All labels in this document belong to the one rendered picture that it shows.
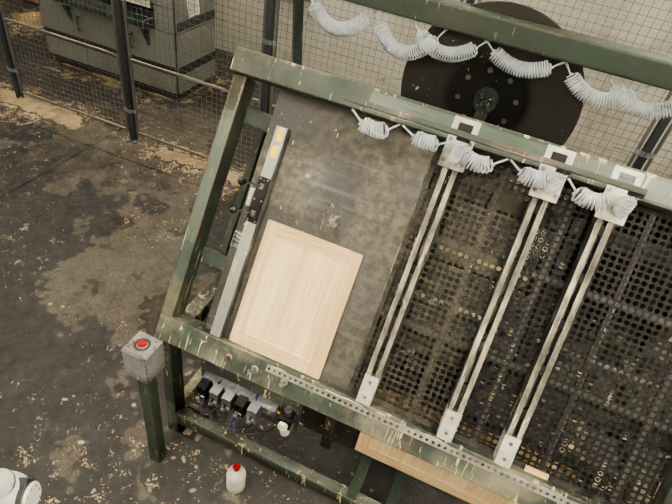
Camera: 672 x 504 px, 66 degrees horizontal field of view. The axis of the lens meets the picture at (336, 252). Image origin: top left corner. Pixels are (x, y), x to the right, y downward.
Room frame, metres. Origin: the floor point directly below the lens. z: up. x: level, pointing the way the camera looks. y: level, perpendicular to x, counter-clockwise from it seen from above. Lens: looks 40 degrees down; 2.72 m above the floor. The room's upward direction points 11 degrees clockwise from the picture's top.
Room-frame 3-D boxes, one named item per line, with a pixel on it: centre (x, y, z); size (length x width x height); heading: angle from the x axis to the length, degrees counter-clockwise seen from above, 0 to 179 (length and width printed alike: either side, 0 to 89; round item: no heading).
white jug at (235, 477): (1.25, 0.28, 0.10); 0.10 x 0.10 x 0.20
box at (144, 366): (1.31, 0.72, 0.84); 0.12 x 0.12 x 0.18; 75
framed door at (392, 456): (1.32, -0.73, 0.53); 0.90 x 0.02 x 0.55; 75
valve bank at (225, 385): (1.26, 0.27, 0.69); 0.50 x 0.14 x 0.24; 75
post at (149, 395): (1.31, 0.72, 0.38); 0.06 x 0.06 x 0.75; 75
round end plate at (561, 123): (2.29, -0.53, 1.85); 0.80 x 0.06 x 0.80; 75
